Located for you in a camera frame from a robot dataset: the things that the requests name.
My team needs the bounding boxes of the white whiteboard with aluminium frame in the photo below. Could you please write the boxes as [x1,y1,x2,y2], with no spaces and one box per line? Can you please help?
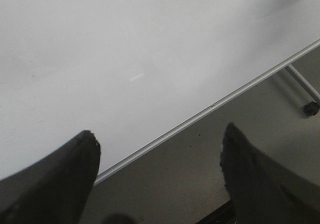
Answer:
[0,0,320,178]

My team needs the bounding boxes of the grey metal stand leg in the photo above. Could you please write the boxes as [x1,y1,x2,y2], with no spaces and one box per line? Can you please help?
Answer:
[285,64,320,104]

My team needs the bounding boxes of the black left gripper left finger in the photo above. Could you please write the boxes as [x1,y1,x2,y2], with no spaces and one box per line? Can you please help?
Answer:
[0,130,101,224]

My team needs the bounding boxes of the black caster wheel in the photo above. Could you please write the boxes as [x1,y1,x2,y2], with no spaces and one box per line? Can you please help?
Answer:
[303,101,320,116]

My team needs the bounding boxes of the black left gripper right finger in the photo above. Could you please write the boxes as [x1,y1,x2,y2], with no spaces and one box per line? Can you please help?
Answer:
[220,123,320,224]

